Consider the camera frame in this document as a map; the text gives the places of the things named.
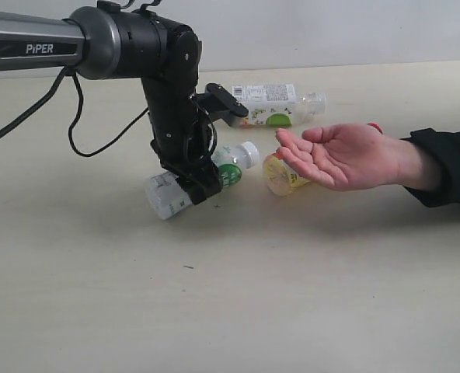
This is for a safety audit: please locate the black sleeved forearm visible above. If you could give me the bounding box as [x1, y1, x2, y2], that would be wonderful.
[405, 128, 460, 207]

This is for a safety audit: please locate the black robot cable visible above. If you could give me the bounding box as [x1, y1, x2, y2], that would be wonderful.
[0, 0, 165, 159]

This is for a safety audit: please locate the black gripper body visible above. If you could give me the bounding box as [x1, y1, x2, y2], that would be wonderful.
[141, 73, 218, 183]

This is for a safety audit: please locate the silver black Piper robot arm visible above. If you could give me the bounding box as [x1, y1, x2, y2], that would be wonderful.
[0, 1, 221, 204]

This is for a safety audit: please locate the white label tea bottle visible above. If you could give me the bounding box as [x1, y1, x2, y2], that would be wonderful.
[230, 83, 327, 128]

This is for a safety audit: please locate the person's open bare hand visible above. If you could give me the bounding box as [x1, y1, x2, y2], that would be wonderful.
[276, 124, 441, 191]

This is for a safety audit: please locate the yellow juice bottle red cap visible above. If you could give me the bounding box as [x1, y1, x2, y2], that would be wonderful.
[263, 123, 383, 197]

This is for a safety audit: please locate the green white yogurt bottle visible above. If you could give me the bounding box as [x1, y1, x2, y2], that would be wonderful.
[145, 141, 260, 220]

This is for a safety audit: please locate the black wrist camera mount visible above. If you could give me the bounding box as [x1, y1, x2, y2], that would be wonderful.
[195, 83, 249, 128]

